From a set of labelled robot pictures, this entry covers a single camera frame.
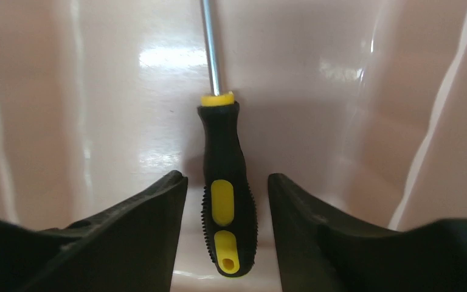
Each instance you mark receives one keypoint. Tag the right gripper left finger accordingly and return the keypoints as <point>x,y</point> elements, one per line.
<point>130,246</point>

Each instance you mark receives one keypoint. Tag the black yellow screwdriver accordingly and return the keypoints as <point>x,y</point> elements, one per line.
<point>228,216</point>

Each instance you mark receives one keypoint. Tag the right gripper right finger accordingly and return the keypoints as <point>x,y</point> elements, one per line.
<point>321,248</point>

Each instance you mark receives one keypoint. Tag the pink plastic bin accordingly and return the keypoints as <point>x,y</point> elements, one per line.
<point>361,103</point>

